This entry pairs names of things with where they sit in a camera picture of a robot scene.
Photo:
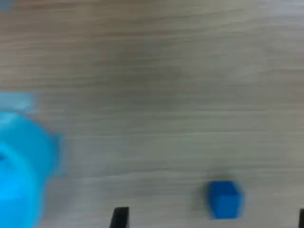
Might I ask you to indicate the blue plastic bin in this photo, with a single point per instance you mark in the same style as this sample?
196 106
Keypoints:
19 178

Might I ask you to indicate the blue cube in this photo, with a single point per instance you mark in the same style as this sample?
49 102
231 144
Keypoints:
225 200

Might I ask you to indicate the pale blue tape patch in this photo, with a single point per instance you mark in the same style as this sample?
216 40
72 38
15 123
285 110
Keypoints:
16 102

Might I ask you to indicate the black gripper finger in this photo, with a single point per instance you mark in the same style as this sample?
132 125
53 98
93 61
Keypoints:
301 219
121 218

